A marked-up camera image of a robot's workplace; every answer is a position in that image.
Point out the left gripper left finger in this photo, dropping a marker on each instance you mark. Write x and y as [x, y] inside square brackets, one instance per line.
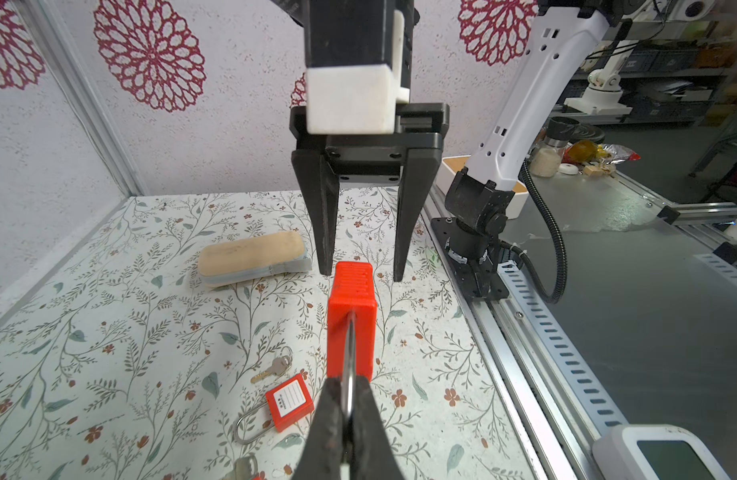
[324, 448]

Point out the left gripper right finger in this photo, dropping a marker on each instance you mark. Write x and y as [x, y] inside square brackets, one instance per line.
[372, 456]

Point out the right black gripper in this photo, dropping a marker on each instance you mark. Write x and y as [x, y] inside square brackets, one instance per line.
[412, 152]

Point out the red padlock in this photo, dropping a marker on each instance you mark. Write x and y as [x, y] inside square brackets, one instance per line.
[351, 318]
[287, 404]

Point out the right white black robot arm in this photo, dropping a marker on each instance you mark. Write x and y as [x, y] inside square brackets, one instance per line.
[561, 36]

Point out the loose brass key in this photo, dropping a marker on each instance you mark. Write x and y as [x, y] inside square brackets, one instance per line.
[279, 366]

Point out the white tablet device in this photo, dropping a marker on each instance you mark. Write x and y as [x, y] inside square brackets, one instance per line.
[657, 451]

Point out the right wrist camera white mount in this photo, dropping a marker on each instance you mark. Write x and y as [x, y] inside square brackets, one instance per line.
[358, 64]

